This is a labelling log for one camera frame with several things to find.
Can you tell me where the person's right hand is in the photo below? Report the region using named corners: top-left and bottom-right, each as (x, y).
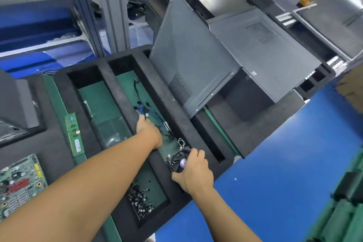
top-left (171, 148), bottom-right (215, 197)

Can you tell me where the person's left hand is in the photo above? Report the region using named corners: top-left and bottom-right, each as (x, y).
top-left (136, 114), bottom-right (163, 150)

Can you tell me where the black CPU fan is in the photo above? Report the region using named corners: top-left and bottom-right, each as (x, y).
top-left (166, 148), bottom-right (192, 173)

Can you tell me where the blue data cable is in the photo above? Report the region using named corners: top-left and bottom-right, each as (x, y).
top-left (134, 102), bottom-right (171, 132)

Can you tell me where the grey case side panel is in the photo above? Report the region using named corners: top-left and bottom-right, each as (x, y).
top-left (149, 0), bottom-right (242, 119)

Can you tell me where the dark grey computer case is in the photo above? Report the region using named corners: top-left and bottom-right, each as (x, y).
top-left (209, 8), bottom-right (323, 104)
top-left (0, 68), bottom-right (46, 148)

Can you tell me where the green motherboard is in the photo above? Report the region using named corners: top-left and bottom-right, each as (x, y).
top-left (0, 154), bottom-right (49, 221)

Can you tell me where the person's left forearm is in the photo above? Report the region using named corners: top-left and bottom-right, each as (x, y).
top-left (0, 134), bottom-right (157, 242)

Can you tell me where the person's right forearm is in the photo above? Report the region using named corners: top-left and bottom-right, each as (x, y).
top-left (193, 187), bottom-right (263, 242)

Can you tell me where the pile of small black screws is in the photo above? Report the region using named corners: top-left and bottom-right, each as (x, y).
top-left (126, 181), bottom-right (158, 221)

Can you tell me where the green memory module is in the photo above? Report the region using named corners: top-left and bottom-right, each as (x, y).
top-left (64, 112), bottom-right (86, 158)

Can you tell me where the green pallet dark mat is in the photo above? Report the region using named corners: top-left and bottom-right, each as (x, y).
top-left (203, 69), bottom-right (307, 159)

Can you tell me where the black divided foam tray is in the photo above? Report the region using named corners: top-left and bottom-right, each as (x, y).
top-left (54, 46), bottom-right (245, 242)

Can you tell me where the clear plastic bag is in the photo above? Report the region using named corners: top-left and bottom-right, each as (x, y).
top-left (99, 20), bottom-right (155, 53)

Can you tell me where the stack of green plastic pallets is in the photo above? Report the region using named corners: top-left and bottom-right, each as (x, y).
top-left (309, 147), bottom-right (363, 242)

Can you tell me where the blue plastic crate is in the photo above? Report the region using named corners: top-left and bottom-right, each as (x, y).
top-left (0, 1), bottom-right (100, 79)

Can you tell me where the large brown cardboard carton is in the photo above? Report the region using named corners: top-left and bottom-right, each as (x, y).
top-left (335, 64), bottom-right (363, 116)

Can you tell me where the grey padded green pallet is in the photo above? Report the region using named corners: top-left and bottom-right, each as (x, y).
top-left (295, 1), bottom-right (363, 63)

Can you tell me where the thick aluminium frame post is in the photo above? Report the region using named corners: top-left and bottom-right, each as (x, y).
top-left (93, 0), bottom-right (132, 54)

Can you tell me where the aluminium conveyor frame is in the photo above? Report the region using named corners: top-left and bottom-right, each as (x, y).
top-left (275, 6), bottom-right (363, 101)

